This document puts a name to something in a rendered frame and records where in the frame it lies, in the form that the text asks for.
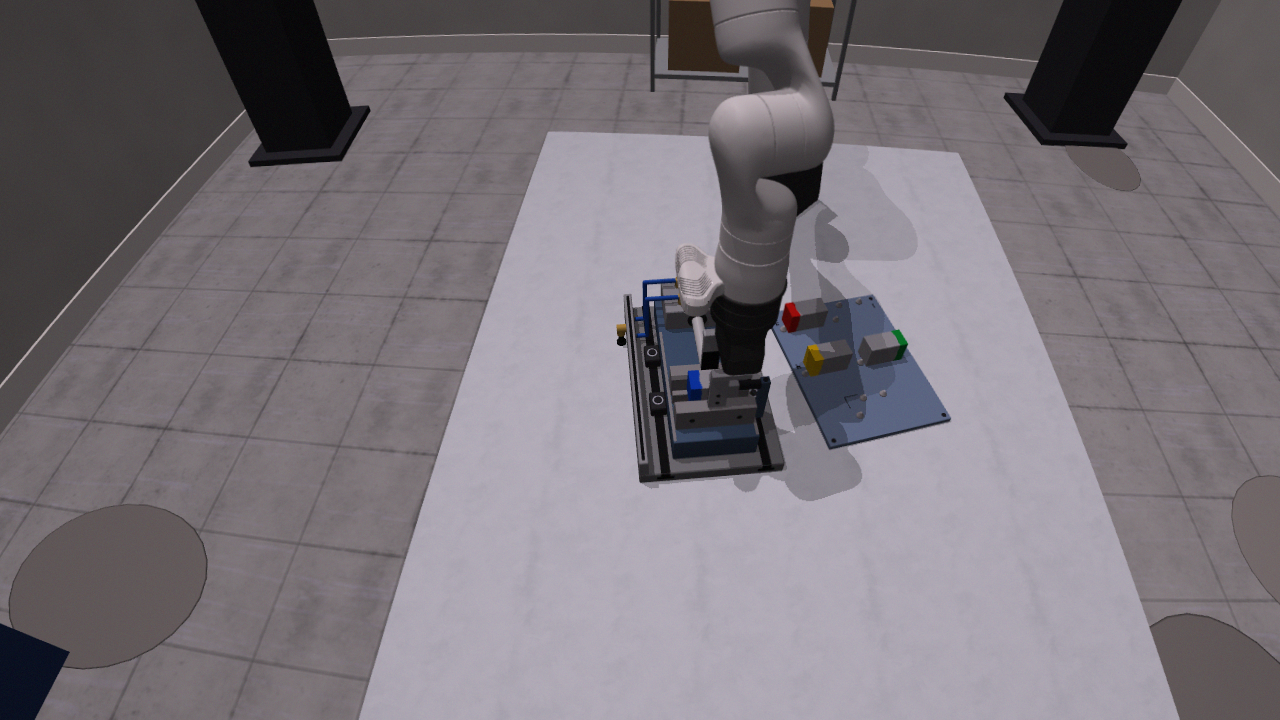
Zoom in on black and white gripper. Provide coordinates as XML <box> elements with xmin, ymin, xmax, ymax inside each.
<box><xmin>675</xmin><ymin>240</ymin><xmax>790</xmax><ymax>407</ymax></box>

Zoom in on grey flat bar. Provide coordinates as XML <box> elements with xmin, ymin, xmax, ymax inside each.
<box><xmin>672</xmin><ymin>389</ymin><xmax>749</xmax><ymax>404</ymax></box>

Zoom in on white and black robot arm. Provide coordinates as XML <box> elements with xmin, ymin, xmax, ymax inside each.
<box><xmin>708</xmin><ymin>0</ymin><xmax>835</xmax><ymax>265</ymax></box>

